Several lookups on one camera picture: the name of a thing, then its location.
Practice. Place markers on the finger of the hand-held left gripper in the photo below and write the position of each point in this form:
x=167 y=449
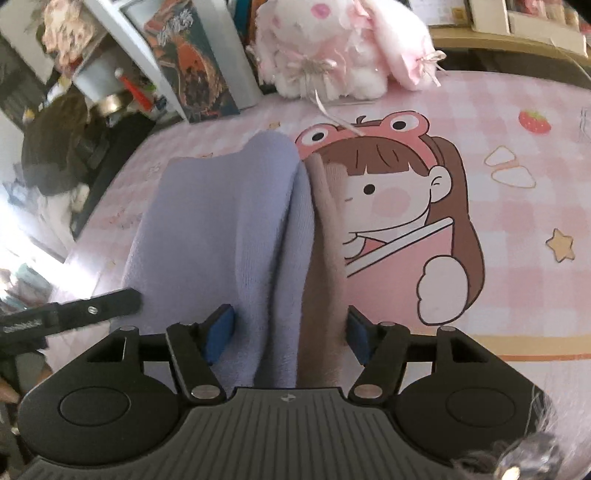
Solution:
x=101 y=307

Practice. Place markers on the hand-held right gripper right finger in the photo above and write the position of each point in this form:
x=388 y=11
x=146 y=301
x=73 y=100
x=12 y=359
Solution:
x=358 y=337

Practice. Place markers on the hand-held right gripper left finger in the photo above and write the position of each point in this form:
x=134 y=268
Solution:
x=219 y=334

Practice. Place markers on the lavender and tan sweater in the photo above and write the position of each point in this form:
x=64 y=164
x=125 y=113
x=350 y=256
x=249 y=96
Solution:
x=221 y=230

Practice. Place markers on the olive jacket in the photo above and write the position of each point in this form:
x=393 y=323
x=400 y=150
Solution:
x=55 y=143

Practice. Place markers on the round metal tin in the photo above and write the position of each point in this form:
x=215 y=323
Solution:
x=113 y=105

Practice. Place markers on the fantasy novel with dragon cover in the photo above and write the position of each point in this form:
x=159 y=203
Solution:
x=194 y=69

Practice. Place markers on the white and pink plush bunny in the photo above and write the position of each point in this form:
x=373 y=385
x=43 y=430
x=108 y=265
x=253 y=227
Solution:
x=332 y=41

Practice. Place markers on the tall cream cardboard box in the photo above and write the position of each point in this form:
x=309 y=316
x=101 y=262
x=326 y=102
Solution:
x=487 y=14

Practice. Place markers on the flat cream cardboard box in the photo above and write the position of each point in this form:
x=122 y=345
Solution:
x=545 y=25

